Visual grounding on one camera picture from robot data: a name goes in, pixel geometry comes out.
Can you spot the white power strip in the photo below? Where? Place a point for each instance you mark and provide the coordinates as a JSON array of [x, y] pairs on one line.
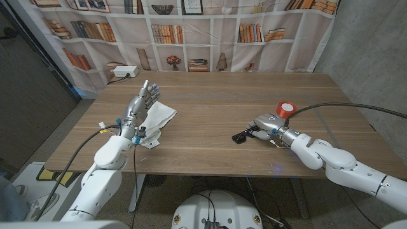
[[125, 71]]

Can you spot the grey ribbed module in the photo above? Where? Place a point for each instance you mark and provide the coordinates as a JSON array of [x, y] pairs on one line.
[[211, 224]]

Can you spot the black ribbed round object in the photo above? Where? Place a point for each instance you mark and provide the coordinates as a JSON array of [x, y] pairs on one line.
[[155, 180]]

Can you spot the yellow panel with black frame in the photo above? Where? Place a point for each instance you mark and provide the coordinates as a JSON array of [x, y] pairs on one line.
[[65, 178]]

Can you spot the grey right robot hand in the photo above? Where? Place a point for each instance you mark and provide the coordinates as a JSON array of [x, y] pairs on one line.
[[268, 124]]

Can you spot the black sunglasses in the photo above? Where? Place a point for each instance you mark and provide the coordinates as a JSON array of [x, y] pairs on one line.
[[238, 138]]

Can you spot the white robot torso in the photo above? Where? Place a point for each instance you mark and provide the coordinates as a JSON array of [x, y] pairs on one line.
[[219, 206]]

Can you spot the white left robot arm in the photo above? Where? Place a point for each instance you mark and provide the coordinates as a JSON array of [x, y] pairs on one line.
[[101, 178]]

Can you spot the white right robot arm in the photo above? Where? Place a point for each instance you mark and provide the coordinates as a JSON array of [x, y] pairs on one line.
[[349, 168]]

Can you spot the red ribbon reel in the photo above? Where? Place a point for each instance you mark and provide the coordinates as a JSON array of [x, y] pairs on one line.
[[286, 108]]

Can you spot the printed bookshelf backdrop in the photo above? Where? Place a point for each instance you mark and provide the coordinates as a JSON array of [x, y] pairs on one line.
[[197, 47]]

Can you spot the person in blue jeans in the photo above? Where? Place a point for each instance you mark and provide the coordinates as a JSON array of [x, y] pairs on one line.
[[12, 203]]

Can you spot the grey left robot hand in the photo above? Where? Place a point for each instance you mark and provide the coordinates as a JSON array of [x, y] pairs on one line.
[[135, 109]]

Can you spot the grey table leg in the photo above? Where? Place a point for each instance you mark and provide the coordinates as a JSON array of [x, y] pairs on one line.
[[299, 197], [136, 194]]

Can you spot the white cloth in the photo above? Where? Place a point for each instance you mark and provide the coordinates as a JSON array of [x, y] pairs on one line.
[[162, 114]]

